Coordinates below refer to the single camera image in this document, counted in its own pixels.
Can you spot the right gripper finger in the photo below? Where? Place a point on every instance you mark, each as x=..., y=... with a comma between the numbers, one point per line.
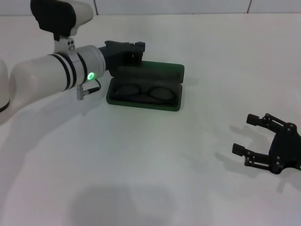
x=238, y=149
x=252, y=119

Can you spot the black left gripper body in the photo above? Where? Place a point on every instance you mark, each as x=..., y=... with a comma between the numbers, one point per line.
x=113, y=54

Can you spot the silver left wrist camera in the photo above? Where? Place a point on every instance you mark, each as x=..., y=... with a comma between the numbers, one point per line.
x=56, y=16

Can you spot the black round glasses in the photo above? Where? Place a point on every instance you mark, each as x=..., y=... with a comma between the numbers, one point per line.
x=145, y=93

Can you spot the green glasses case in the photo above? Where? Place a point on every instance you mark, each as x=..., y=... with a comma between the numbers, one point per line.
x=150, y=73

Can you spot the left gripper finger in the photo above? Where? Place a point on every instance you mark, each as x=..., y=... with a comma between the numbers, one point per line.
x=138, y=47
x=131, y=58

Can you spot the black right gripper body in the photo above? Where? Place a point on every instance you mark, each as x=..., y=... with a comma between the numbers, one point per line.
x=287, y=148

